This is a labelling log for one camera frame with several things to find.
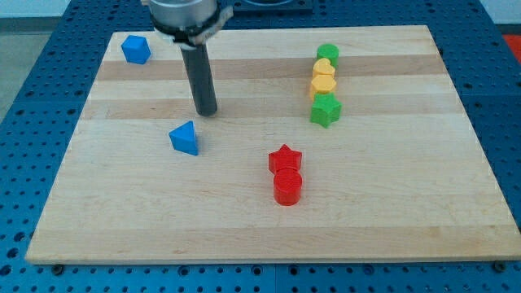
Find blue cube block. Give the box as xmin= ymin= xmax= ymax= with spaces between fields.
xmin=121 ymin=35 xmax=151 ymax=64

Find blue triangle block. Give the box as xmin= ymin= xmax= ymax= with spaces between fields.
xmin=169 ymin=120 xmax=199 ymax=155

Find yellow heart block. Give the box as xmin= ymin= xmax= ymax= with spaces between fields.
xmin=313 ymin=58 xmax=335 ymax=78

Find yellow hexagon block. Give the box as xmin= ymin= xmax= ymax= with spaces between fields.
xmin=309 ymin=75 xmax=337 ymax=101

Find green cylinder block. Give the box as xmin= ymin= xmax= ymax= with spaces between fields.
xmin=316 ymin=43 xmax=339 ymax=68

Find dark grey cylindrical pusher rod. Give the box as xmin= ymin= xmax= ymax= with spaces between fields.
xmin=181 ymin=45 xmax=217 ymax=116

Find red star block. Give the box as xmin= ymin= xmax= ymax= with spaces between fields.
xmin=268 ymin=144 xmax=303 ymax=174

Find green star block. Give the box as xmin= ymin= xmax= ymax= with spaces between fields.
xmin=310 ymin=93 xmax=343 ymax=129

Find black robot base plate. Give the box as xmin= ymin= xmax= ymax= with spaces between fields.
xmin=229 ymin=0 xmax=314 ymax=12

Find red cylinder block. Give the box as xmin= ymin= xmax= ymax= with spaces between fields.
xmin=274 ymin=168 xmax=303 ymax=206

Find light wooden board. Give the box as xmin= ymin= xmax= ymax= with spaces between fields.
xmin=26 ymin=25 xmax=520 ymax=265

